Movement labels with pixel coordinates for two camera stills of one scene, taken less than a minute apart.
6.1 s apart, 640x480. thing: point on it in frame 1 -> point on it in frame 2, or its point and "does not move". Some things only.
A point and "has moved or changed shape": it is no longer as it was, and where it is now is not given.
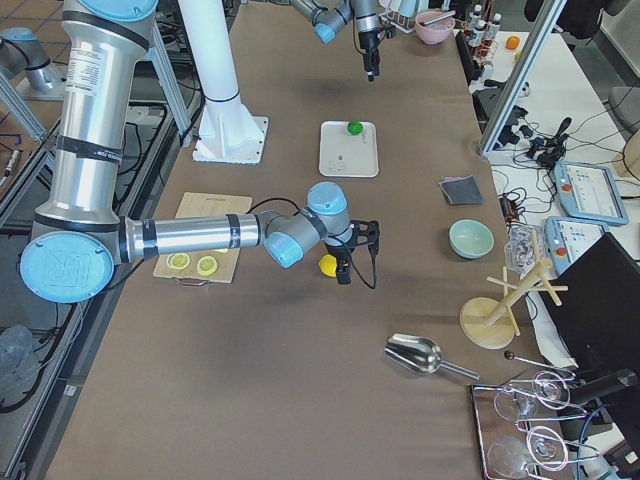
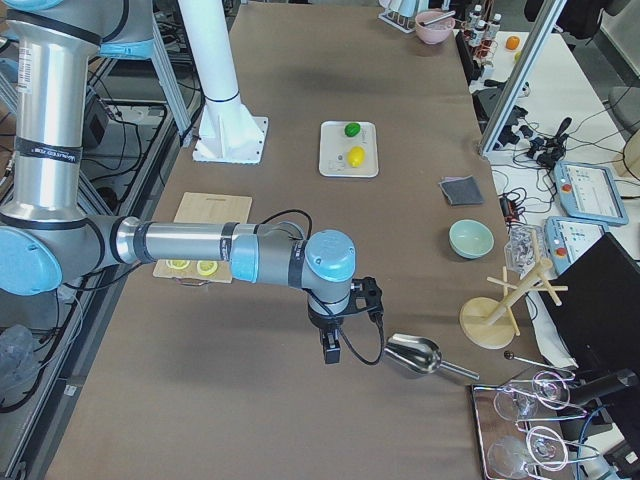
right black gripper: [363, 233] -> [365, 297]
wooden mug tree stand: [489, 322] does not move
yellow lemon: [328, 265] has moved or changed shape
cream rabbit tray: [345, 154] does not move
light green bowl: [470, 238] does not move
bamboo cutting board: [203, 205] does not move
